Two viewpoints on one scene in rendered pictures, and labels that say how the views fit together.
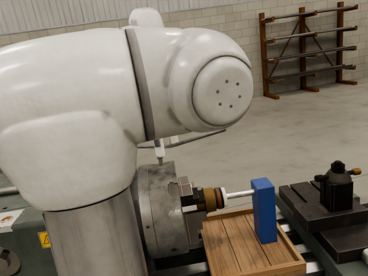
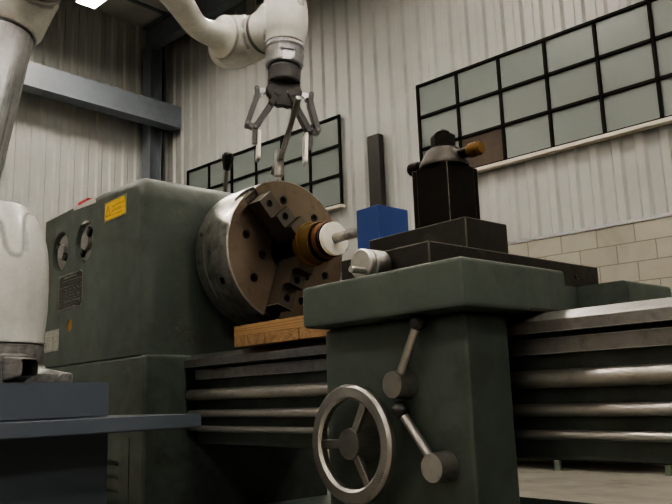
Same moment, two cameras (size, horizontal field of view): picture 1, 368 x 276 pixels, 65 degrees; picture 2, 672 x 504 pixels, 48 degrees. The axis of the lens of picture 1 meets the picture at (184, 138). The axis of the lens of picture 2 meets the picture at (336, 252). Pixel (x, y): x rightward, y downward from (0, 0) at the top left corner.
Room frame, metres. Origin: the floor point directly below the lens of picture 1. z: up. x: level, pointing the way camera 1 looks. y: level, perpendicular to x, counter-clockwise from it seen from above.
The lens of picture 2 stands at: (-0.03, -1.27, 0.77)
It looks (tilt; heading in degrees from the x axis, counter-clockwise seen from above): 11 degrees up; 51
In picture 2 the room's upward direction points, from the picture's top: 2 degrees counter-clockwise
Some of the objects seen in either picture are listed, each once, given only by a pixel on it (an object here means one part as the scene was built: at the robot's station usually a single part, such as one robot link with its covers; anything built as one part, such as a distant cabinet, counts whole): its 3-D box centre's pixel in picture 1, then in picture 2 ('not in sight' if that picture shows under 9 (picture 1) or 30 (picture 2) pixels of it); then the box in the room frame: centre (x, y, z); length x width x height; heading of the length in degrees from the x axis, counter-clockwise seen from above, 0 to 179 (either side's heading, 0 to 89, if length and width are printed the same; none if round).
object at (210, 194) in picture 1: (208, 199); (317, 243); (0.90, -0.05, 1.08); 0.09 x 0.09 x 0.09; 3
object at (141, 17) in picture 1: (144, 36); (281, 17); (0.91, 0.07, 1.64); 0.13 x 0.11 x 0.16; 99
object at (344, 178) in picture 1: (337, 174); (444, 159); (0.83, -0.48, 1.13); 0.08 x 0.08 x 0.03
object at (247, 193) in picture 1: (239, 194); (352, 233); (0.90, -0.16, 1.08); 0.13 x 0.07 x 0.07; 93
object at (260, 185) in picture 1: (264, 210); (384, 268); (0.90, -0.25, 1.00); 0.08 x 0.06 x 0.23; 3
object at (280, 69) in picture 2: not in sight; (283, 87); (0.90, 0.06, 1.46); 0.08 x 0.07 x 0.09; 155
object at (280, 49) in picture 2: not in sight; (284, 58); (0.90, 0.06, 1.54); 0.09 x 0.09 x 0.06
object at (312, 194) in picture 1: (326, 213); (478, 277); (0.90, -0.47, 0.95); 0.43 x 0.18 x 0.04; 3
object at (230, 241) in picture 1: (243, 240); (356, 333); (0.90, -0.16, 0.88); 0.36 x 0.30 x 0.04; 3
